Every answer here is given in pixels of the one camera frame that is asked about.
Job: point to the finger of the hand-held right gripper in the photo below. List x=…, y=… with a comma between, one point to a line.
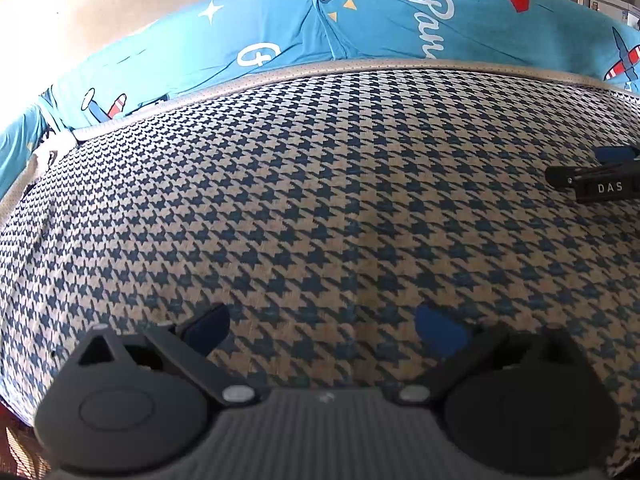
x=565, y=175
x=617, y=154

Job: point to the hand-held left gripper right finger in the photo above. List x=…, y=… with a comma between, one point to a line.
x=440, y=332

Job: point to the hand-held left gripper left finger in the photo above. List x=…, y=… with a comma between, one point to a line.
x=207, y=327

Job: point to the white appliance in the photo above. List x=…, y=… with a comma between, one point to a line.
x=612, y=7

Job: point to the houndstooth sofa cushion cover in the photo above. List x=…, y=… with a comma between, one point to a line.
x=320, y=185

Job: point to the brown woven mat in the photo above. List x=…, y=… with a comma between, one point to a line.
x=20, y=450

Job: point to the blue printed sofa cover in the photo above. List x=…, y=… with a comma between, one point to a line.
x=280, y=15

